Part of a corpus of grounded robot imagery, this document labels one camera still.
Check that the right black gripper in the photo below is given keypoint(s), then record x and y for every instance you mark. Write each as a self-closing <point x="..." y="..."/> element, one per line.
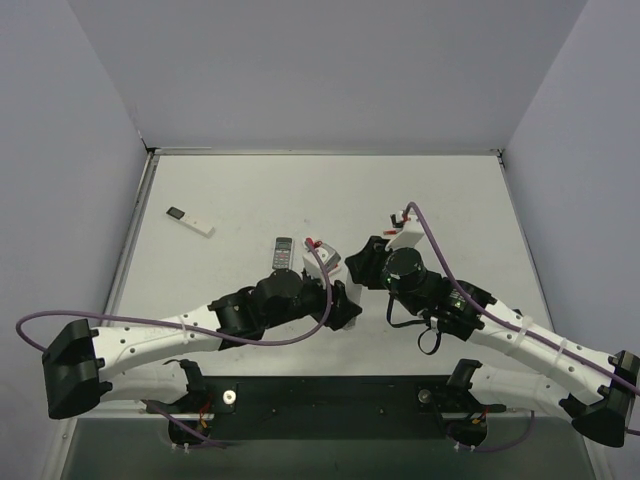
<point x="364" y="262"/>

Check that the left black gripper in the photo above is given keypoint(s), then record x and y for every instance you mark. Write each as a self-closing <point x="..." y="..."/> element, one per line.
<point x="343" y="306"/>

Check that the slim white remote control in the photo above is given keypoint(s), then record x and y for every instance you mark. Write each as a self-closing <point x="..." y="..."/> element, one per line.
<point x="354" y="293"/>

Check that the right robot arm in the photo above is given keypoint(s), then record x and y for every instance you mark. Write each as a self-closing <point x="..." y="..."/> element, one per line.
<point x="593" y="390"/>

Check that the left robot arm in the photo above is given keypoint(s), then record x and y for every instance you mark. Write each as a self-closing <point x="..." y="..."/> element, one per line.
<point x="84" y="366"/>

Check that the grey white remote control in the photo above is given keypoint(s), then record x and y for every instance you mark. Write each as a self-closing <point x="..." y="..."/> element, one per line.
<point x="282" y="253"/>

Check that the white remote black tip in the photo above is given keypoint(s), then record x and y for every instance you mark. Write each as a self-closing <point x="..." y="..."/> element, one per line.
<point x="194" y="224"/>

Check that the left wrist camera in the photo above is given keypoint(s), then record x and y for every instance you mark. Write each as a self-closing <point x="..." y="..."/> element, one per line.
<point x="316" y="253"/>

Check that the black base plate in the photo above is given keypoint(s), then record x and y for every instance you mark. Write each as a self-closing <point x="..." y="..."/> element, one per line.
<point x="328" y="408"/>

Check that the aluminium frame rail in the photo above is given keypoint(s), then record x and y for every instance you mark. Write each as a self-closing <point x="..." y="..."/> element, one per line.
<point x="210" y="406"/>

